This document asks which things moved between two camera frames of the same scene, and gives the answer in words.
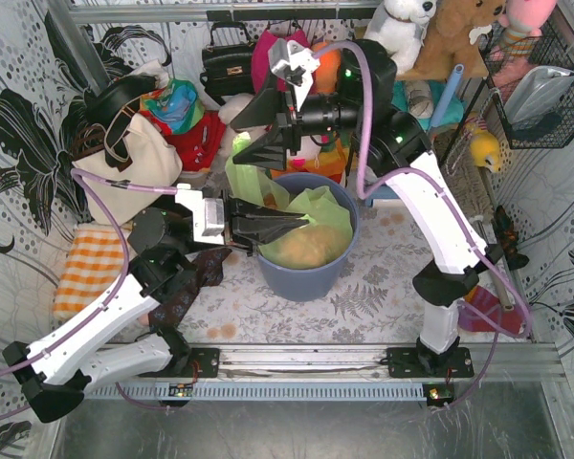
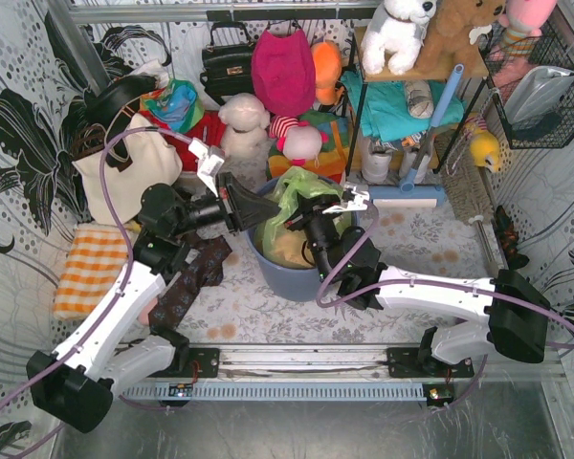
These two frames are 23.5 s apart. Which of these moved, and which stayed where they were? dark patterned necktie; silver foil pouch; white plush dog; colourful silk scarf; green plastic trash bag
Moved: green plastic trash bag
Stayed: silver foil pouch; colourful silk scarf; dark patterned necktie; white plush dog
